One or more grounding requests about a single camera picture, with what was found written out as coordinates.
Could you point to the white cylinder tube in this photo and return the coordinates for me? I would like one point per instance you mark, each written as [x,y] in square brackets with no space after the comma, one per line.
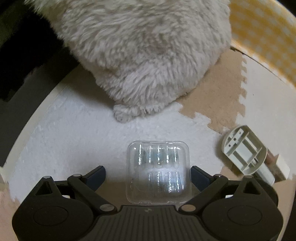
[265,174]

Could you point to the fluffy cream cushion left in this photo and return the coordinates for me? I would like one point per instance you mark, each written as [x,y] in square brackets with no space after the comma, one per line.
[143,54]

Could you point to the yellow gingham sofa base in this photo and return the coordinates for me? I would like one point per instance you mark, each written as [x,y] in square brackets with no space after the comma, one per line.
[265,31]

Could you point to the clear plastic blister case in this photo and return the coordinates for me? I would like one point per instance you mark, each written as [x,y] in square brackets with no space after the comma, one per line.
[158,173]

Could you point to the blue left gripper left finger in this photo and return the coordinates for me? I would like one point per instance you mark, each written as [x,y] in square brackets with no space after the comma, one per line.
[95,178]

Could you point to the brown lipstick with white cap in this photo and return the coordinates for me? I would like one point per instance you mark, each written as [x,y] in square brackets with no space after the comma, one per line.
[277,166]

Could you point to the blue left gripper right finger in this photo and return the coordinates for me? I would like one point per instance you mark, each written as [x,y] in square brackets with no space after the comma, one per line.
[200,179]

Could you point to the grey plastic bracket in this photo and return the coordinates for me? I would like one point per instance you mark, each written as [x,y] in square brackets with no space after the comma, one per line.
[244,149]

